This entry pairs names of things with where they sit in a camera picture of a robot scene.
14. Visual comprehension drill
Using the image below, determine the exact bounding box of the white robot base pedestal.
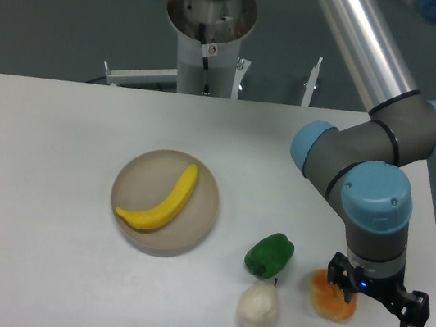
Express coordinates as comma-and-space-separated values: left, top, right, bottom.
167, 0, 257, 98

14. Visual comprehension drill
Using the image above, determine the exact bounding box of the green toy bell pepper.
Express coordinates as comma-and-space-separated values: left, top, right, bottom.
243, 233, 295, 279

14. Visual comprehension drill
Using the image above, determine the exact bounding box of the white metal bracket frame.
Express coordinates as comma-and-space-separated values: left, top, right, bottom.
104, 57, 324, 107

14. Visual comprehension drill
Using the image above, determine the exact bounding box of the white toy pear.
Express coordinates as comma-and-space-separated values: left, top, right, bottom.
235, 284, 280, 327

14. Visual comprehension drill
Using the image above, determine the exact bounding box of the orange toy bell pepper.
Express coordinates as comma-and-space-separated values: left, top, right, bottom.
310, 269, 357, 322

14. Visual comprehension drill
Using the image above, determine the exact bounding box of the beige round plate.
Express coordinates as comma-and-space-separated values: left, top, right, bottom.
111, 149, 220, 257

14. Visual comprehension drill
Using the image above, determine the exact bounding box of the yellow toy banana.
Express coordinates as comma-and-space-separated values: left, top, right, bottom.
115, 164, 200, 231

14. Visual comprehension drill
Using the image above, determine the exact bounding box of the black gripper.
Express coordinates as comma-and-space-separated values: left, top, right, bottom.
327, 252, 430, 327

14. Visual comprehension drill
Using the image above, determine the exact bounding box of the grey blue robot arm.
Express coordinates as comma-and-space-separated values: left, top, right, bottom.
167, 0, 436, 327

